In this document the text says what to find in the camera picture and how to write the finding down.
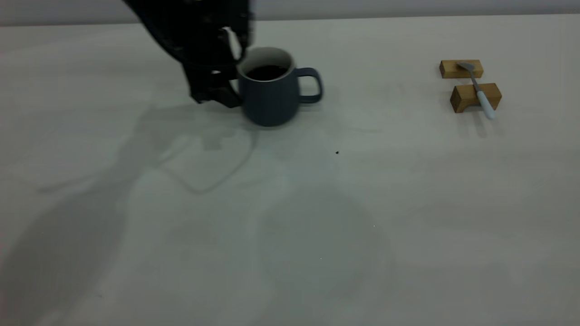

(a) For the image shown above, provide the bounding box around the dark grey ceramic mug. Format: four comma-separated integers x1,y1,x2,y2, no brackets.
237,47,324,128

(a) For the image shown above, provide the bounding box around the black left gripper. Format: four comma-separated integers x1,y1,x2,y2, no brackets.
180,0,253,109

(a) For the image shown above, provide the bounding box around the arched wooden block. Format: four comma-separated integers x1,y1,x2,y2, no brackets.
449,83,503,114

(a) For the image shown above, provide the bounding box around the dark coffee liquid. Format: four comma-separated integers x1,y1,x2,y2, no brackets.
247,66,289,82

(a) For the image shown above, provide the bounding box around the metal spoon with pale handle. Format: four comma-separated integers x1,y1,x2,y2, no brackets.
456,62,497,120

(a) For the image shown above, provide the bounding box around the flat rectangular wooden block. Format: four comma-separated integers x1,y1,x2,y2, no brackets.
439,60,484,80

